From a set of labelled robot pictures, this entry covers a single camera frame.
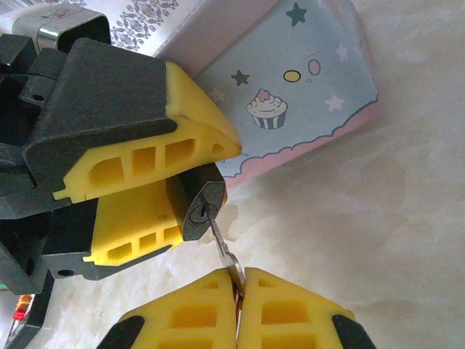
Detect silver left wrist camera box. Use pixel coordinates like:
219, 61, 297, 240
0, 2, 112, 55

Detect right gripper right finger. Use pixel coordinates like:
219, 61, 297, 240
238, 266, 377, 349

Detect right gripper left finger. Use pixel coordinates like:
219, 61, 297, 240
97, 268, 240, 349

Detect black padlock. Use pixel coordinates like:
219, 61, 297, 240
166, 162, 228, 243

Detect blue pink cartoon tin box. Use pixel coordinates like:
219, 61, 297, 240
151, 0, 382, 190

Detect small silver key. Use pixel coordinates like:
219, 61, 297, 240
201, 203, 248, 330

